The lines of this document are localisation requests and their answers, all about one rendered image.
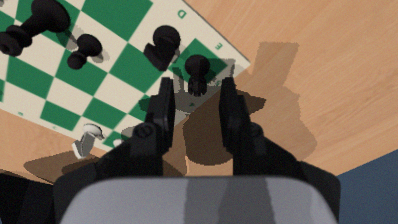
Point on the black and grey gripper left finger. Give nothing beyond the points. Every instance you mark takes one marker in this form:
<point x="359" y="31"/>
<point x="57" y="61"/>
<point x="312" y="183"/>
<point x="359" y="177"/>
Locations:
<point x="141" y="153"/>

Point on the white chess pawn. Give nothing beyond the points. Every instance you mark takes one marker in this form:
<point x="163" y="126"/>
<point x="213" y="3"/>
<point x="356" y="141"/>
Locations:
<point x="118" y="141"/>

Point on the green and cream chessboard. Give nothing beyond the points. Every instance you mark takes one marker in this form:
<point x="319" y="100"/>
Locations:
<point x="112" y="90"/>

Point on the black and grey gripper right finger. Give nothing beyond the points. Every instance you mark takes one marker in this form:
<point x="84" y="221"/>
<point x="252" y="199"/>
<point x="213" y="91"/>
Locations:
<point x="253" y="153"/>

